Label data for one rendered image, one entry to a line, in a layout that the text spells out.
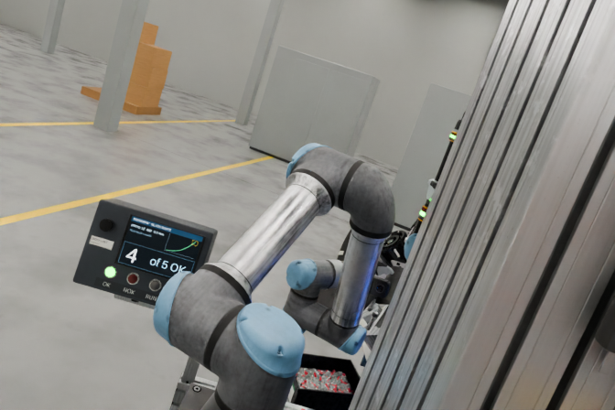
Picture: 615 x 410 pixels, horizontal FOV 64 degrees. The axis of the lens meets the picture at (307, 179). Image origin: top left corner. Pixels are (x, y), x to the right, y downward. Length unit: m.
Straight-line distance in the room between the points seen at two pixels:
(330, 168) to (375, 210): 0.13
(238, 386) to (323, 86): 8.09
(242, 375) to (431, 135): 6.32
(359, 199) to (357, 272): 0.18
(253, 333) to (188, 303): 0.13
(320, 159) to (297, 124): 7.81
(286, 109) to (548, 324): 8.59
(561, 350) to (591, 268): 0.06
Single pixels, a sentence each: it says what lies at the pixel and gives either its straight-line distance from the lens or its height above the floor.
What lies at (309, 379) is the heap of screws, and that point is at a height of 0.85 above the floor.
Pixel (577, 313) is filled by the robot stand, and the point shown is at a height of 1.55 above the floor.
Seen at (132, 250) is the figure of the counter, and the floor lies 1.17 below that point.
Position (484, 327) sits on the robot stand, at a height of 1.52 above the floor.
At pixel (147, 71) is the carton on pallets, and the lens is 9.39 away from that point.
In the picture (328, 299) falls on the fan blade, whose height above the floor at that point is 0.99.
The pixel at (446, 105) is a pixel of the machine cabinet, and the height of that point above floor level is 1.82.
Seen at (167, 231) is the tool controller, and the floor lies 1.23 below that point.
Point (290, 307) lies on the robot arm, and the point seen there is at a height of 1.09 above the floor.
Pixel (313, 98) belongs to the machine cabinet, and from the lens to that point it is 8.78.
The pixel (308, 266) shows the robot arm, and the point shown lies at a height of 1.21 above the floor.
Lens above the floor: 1.65
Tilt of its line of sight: 12 degrees down
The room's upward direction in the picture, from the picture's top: 19 degrees clockwise
